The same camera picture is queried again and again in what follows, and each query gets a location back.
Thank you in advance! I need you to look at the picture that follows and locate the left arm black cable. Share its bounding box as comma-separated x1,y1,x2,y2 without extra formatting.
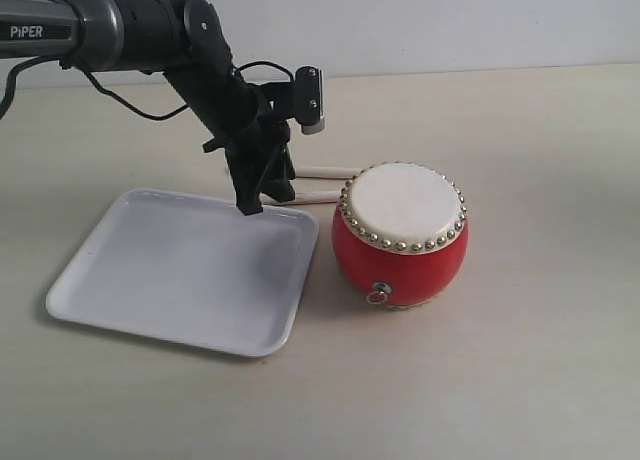
0,54,296,124

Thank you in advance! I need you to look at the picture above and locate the wooden drumstick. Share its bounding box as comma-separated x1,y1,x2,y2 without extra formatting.
260,191,340,206
296,166,361,180

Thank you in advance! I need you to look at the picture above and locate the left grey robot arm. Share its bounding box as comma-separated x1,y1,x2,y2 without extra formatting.
1,0,295,215

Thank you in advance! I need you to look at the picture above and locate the white plastic tray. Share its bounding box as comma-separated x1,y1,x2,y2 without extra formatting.
45,189,319,358

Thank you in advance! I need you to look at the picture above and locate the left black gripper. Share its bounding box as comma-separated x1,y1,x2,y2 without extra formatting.
202,82,296,216

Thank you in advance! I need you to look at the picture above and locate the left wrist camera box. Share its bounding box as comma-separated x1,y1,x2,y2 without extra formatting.
293,66,325,135

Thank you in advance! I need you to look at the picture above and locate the small red drum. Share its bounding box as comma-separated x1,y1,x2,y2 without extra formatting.
331,161,470,309

